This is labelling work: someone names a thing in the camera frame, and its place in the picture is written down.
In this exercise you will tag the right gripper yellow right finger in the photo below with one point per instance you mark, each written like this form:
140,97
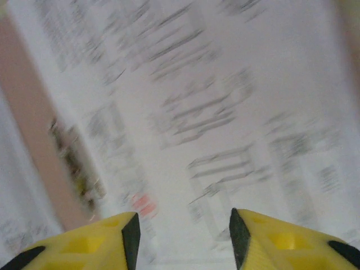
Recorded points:
281,247

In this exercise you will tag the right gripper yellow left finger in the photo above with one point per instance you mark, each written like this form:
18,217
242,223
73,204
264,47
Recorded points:
84,247

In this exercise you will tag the white engineering drawing paper sheet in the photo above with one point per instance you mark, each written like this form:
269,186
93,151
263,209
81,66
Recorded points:
17,182
225,84

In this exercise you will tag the metal folder clip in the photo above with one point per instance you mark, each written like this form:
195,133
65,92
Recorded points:
76,168

